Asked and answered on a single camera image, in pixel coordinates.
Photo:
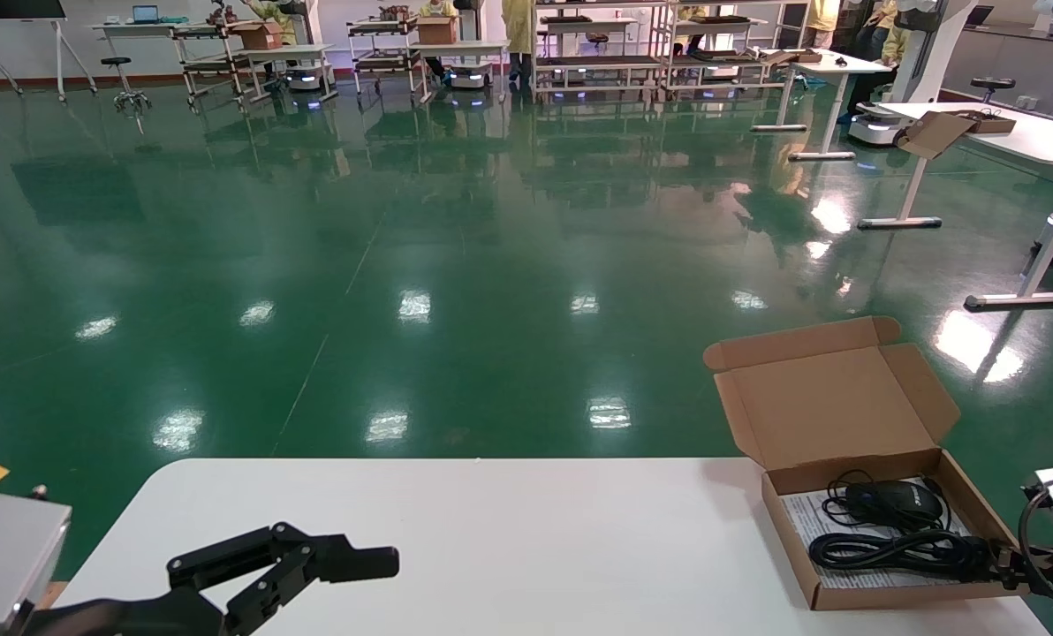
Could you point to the white desk with laptop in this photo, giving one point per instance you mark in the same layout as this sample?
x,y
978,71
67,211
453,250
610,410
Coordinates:
x,y
129,28

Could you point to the brown cardboard storage box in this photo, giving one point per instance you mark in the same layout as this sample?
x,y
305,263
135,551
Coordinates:
x,y
836,406

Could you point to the small closed cardboard box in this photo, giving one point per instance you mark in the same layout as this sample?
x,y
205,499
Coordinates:
x,y
438,31

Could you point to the tall white robot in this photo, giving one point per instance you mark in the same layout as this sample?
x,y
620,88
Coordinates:
x,y
920,53

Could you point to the white metal shelf rack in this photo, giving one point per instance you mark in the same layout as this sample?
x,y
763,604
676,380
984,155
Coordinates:
x,y
597,62
721,57

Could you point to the open dark laptop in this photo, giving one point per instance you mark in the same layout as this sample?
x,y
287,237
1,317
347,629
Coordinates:
x,y
979,16

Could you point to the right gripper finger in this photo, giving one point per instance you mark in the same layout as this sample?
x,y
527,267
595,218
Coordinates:
x,y
1003,564
1030,565

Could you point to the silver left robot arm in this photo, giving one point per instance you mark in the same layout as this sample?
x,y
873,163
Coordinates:
x,y
5,556

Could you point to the white printed instruction sheet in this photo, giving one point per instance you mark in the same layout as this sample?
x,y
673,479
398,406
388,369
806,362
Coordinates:
x,y
805,517

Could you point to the metal wheeled cart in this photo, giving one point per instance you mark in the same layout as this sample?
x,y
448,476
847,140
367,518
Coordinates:
x,y
208,66
385,57

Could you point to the black display on stand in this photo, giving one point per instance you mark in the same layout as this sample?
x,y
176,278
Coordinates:
x,y
5,9

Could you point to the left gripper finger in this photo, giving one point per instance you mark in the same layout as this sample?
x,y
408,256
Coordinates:
x,y
235,548
359,565

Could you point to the large white workshop table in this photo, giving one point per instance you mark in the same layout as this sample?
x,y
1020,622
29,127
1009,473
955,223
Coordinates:
x,y
1039,141

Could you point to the grey wall counter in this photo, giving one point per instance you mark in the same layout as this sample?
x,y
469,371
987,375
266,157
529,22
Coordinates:
x,y
1021,53

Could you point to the open laptop blue screen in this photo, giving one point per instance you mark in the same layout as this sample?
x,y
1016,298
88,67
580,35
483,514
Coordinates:
x,y
145,14

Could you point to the black round stool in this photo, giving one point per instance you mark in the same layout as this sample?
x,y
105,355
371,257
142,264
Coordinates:
x,y
993,84
124,84

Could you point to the person in yellow coat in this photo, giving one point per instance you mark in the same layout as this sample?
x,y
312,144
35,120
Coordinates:
x,y
438,9
822,18
518,22
880,35
275,11

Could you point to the cardboard box with open flaps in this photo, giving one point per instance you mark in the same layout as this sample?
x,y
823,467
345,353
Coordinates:
x,y
260,37

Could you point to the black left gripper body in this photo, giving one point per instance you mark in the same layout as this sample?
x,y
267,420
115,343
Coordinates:
x,y
138,614

